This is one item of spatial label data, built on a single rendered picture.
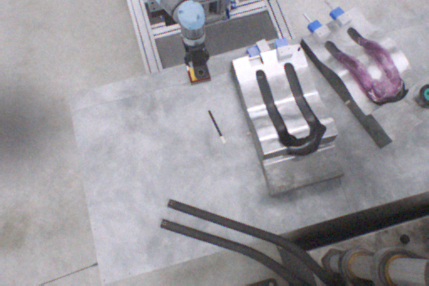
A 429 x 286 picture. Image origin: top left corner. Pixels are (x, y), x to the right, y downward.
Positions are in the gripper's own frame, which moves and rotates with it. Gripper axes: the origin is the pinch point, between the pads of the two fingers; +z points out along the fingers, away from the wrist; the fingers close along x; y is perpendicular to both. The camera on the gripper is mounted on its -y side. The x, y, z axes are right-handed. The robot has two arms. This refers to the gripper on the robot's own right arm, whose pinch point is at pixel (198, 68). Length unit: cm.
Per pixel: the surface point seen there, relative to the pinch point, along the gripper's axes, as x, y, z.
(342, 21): -58, 3, -3
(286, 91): -28.2, -18.5, -3.4
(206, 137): 3.5, -25.1, 5.0
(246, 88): -14.6, -13.9, -3.7
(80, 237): 79, -39, 85
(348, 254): -25, -75, -19
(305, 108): -31.9, -26.9, -4.7
